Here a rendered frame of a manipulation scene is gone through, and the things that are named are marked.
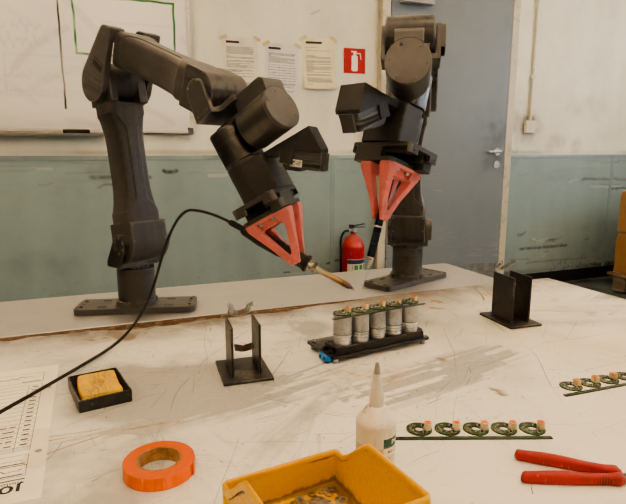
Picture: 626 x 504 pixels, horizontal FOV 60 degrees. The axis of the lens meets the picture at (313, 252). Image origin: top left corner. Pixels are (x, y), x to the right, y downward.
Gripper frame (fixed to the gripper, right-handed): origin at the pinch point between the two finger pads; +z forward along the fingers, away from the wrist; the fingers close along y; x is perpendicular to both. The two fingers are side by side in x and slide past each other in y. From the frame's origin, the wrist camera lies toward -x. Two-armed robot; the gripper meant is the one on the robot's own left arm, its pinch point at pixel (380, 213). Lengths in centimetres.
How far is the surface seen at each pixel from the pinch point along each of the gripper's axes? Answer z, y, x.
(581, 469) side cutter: 20.8, 32.7, -5.1
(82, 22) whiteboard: -87, -252, 29
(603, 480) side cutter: 20.8, 34.7, -5.8
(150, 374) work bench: 26.4, -11.5, -22.2
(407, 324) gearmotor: 14.0, 3.2, 6.9
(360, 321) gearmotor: 14.7, 1.7, -1.2
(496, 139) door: -107, -158, 284
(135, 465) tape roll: 28.5, 8.1, -32.6
